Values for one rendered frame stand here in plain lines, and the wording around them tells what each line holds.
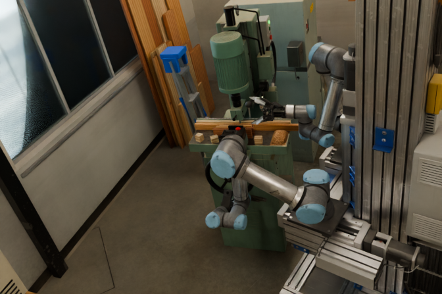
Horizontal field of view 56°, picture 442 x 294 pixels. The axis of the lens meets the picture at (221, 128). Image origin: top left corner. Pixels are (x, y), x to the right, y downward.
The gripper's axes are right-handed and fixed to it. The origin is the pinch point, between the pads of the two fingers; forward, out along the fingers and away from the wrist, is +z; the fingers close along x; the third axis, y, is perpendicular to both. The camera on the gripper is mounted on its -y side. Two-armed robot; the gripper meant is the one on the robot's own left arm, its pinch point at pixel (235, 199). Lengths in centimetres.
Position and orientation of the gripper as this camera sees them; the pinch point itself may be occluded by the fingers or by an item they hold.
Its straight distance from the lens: 235.8
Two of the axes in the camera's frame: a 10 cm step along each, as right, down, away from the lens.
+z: 3.5, -0.9, 9.3
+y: -0.3, 9.9, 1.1
